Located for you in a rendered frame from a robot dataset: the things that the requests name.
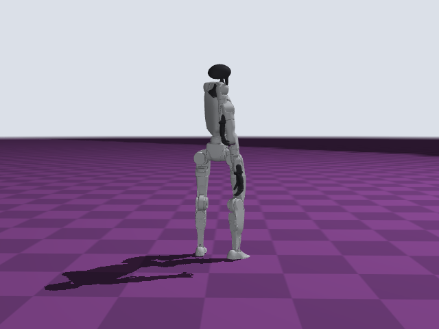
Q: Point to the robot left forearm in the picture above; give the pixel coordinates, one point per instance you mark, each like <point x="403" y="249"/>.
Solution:
<point x="222" y="99"/>

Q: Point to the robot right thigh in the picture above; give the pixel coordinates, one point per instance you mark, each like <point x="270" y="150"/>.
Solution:
<point x="230" y="203"/>

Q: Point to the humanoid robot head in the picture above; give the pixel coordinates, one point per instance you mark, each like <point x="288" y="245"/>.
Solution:
<point x="218" y="71"/>

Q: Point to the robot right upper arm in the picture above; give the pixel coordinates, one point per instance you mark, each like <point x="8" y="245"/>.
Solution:
<point x="228" y="111"/>

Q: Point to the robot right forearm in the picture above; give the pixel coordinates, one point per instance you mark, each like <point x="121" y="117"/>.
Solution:
<point x="234" y="154"/>

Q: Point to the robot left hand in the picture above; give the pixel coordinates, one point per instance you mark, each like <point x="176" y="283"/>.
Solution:
<point x="222" y="130"/>

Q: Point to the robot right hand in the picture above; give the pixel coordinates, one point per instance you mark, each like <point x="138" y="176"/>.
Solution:
<point x="239" y="179"/>

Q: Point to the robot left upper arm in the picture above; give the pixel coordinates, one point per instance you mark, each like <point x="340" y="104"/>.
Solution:
<point x="223" y="87"/>

